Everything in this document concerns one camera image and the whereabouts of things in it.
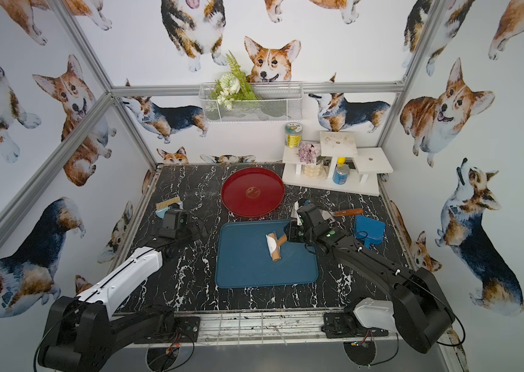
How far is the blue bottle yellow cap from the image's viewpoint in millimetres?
1091

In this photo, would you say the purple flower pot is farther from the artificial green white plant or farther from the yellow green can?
the artificial green white plant

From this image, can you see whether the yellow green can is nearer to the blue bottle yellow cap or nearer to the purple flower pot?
the purple flower pot

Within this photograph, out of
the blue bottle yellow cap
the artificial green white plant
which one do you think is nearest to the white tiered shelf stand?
the blue bottle yellow cap

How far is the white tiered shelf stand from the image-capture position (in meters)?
1.00

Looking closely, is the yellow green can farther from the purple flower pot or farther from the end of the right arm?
the end of the right arm

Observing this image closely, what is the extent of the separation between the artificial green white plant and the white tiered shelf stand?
335mm

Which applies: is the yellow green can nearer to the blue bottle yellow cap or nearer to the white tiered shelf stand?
the white tiered shelf stand
